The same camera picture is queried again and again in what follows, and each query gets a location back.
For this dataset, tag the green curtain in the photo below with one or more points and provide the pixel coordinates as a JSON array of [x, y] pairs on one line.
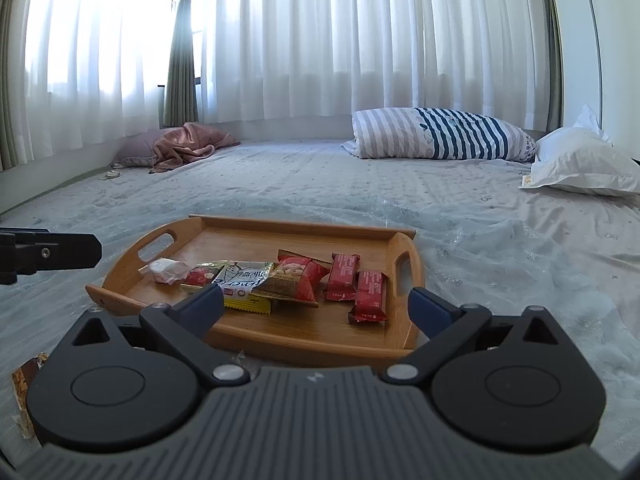
[[552, 60], [182, 60], [10, 85]]

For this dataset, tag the wooden tray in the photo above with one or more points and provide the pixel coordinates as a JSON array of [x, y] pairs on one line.
[[310, 330]]

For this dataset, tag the bed with snowflake sheet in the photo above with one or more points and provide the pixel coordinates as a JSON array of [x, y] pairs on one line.
[[450, 220]]

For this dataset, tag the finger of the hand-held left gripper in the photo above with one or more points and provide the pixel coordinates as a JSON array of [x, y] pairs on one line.
[[65, 251]]

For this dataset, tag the brown snack packet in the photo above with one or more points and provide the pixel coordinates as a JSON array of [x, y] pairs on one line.
[[25, 385]]

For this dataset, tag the white sheer curtain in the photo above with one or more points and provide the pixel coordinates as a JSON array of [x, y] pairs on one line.
[[375, 35], [100, 35]]

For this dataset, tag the large red gold-edged packet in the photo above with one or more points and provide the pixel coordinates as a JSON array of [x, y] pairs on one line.
[[295, 275]]

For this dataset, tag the small pale object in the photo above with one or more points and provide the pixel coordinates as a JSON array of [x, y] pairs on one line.
[[111, 175]]

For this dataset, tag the yellow snack packet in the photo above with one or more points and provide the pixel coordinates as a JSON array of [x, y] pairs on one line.
[[245, 285]]

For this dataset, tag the white pillow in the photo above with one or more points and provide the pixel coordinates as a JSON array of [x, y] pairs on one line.
[[580, 160]]

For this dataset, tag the red bar packet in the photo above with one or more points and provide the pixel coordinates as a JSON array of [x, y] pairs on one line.
[[342, 277]]

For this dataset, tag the blue striped pillow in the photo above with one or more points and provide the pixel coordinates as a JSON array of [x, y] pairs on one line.
[[440, 132]]

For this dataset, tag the white wardrobe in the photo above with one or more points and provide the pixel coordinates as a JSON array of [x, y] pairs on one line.
[[605, 35]]

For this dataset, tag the white clear candy packet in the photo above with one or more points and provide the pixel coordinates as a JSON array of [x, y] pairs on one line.
[[162, 269]]

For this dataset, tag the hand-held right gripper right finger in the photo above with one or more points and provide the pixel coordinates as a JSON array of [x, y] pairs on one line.
[[430, 312]]

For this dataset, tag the dark red chocolate packet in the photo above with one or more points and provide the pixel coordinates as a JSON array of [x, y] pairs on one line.
[[370, 297]]

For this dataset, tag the pink blanket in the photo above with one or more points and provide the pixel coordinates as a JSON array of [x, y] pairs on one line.
[[187, 145]]

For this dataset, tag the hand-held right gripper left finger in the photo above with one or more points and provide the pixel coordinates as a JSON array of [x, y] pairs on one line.
[[205, 310]]

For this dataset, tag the small red candy packet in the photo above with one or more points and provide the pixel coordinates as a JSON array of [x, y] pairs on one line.
[[200, 276]]

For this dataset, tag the purple pillow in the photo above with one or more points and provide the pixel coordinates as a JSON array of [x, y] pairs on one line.
[[135, 150]]

